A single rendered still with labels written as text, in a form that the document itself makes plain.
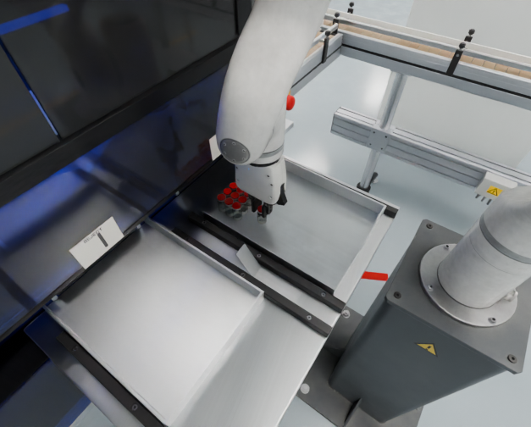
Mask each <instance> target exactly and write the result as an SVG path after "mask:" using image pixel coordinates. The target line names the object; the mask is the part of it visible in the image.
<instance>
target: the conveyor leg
mask: <svg viewBox="0 0 531 427"><path fill-rule="evenodd" d="M390 71H393V72H396V75H395V79H394V82H393V85H392V87H391V90H390V95H389V97H388V100H387V103H386V105H385V108H384V113H383V116H382V119H381V121H380V124H379V128H380V129H382V130H388V129H389V128H390V125H391V123H392V120H393V118H394V115H395V111H396V109H397V106H398V103H399V101H400V99H401V94H402V93H403V90H404V87H405V84H406V83H407V78H408V76H410V77H412V76H411V75H406V74H403V73H400V72H397V71H394V70H390ZM380 154H381V152H377V151H375V150H373V149H371V152H370V154H369V157H368V161H367V164H366V167H365V170H364V172H363V175H362V180H361V183H360V187H361V188H362V189H368V186H369V183H370V181H371V179H372V176H373V172H374V170H375V167H376V164H377V162H378V160H379V155H380Z"/></svg>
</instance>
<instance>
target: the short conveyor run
mask: <svg viewBox="0 0 531 427"><path fill-rule="evenodd" d="M322 25H324V20H323V21H322V24H321V25H320V27H321V26H322ZM320 27H319V29H318V33H317V35H316V36H315V38H314V40H313V44H312V45H311V47H310V49H309V51H308V53H307V56H306V57H305V59H304V61H303V63H302V66H301V68H300V70H299V72H298V74H297V76H296V79H295V81H294V83H293V85H292V87H291V89H290V94H291V95H292V96H294V95H295V94H297V93H298V92H299V91H300V90H301V89H302V88H303V87H304V86H305V85H306V84H307V83H309V82H310V81H311V80H312V79H313V78H315V77H316V76H317V75H318V74H319V73H321V72H322V71H323V70H324V69H325V68H327V67H328V66H329V65H330V64H331V63H333V62H334V61H335V60H336V59H337V58H338V57H339V56H340V50H341V45H342V40H343V34H341V33H338V34H335V33H332V32H333V31H335V30H336V29H337V28H338V24H337V23H335V24H334V25H332V26H331V27H330V28H328V29H327V30H321V28H320Z"/></svg>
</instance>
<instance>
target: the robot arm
mask: <svg viewBox="0 0 531 427"><path fill-rule="evenodd" d="M330 1H331V0H255V1H254V4H253V6H252V11H251V12H250V14H249V17H248V19H247V21H246V23H245V25H244V28H243V30H242V32H241V35H240V37H239V39H238V42H237V43H236V46H235V50H234V52H233V54H232V57H231V60H230V63H229V66H228V69H227V72H226V75H225V78H224V84H223V88H222V92H221V97H220V102H219V107H218V117H217V125H216V140H217V145H218V149H219V151H220V152H221V154H222V155H223V156H224V158H225V159H227V160H228V161H229V162H231V163H233V164H235V182H236V184H237V186H238V187H239V188H240V189H241V190H243V191H245V192H246V193H248V197H249V198H250V199H251V204H252V212H253V213H255V212H256V211H257V207H258V206H260V205H262V201H263V205H262V217H263V218H265V217H266V216H267V215H268V214H271V213H272V211H273V205H275V204H278V205H283V206H284V205H285V204H286V203H287V198H286V196H285V189H286V168H285V159H284V155H283V152H284V144H285V116H286V101H287V96H288V94H289V92H290V89H291V87H292V85H293V83H294V81H295V79H296V76H297V74H298V72H299V70H300V68H301V66H302V63H303V61H304V59H305V57H306V56H307V53H308V51H309V49H310V47H311V45H312V44H313V40H314V38H315V36H316V35H317V33H318V29H319V27H320V25H321V24H322V21H323V19H324V16H325V14H326V12H327V9H328V7H329V4H330ZM418 274H419V280H420V283H421V286H422V288H423V290H424V292H425V294H426V295H427V297H428V298H429V300H430V301H431V302H432V303H433V304H434V305H435V306H436V307H437V308H438V309H439V310H440V311H441V312H442V313H444V314H445V315H447V316H448V317H450V318H451V319H454V320H455V321H457V322H459V323H461V324H465V325H469V326H472V327H477V328H491V327H496V326H498V325H500V324H503V323H505V322H506V321H507V320H508V319H509V318H510V317H511V316H512V315H513V314H514V313H515V310H516V307H517V291H516V289H515V288H516V287H518V286H519V285H521V284H522V283H523V282H524V281H525V280H527V279H528V278H530V277H531V186H518V187H514V188H512V189H510V190H507V191H505V192H503V193H501V194H500V195H499V196H498V197H497V198H496V199H495V200H494V201H493V202H492V203H491V204H490V205H489V206H488V207H487V208H486V210H485V211H484V212H483V213H482V214H481V216H480V217H479V218H478V219H477V221H476V222H475V223H474V224H473V226H472V227H471V228H470V229H469V231H468V232H467V233H466V234H465V235H464V237H463V238H462V239H461V240H460V241H459V242H458V243H457V244H444V245H439V246H437V247H434V248H432V249H430V250H429V251H428V252H427V253H426V254H425V255H424V256H423V259H422V260H421V263H420V265H419V271H418Z"/></svg>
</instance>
